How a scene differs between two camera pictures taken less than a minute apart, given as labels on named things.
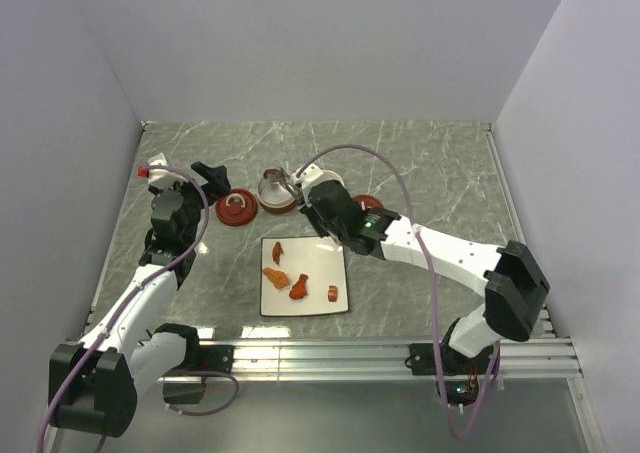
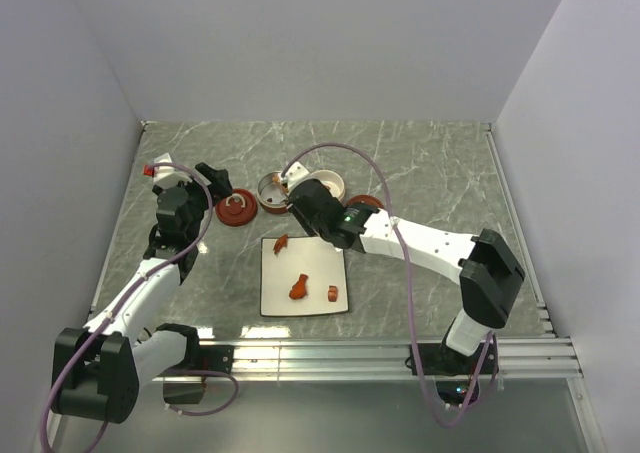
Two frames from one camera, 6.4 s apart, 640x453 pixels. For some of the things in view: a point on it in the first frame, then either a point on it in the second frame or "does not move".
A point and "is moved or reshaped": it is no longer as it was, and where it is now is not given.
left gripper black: x=215 y=176 does not move
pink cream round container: x=330 y=175 does not move
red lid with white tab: x=366 y=201 does not move
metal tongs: x=292 y=186 is moved or reshaped
